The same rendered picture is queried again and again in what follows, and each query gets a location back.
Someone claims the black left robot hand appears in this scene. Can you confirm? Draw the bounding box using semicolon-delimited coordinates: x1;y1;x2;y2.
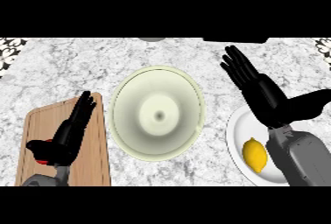
26;90;99;167

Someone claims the red round object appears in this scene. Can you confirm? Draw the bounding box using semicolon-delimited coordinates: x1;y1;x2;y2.
36;138;55;165

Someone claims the grey round object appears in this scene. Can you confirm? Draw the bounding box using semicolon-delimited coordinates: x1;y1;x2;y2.
138;37;169;43

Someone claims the wooden cutting board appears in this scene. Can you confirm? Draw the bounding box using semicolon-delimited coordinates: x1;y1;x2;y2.
15;92;113;187

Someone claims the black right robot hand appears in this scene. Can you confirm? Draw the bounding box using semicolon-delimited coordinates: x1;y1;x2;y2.
219;45;331;130

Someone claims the white plate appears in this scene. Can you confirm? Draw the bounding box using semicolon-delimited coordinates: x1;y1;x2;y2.
225;104;314;186

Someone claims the yellow lemon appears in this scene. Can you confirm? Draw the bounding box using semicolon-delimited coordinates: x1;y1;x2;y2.
241;136;269;174

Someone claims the pale green bowl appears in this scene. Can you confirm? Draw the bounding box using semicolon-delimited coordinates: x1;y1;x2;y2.
108;65;207;162

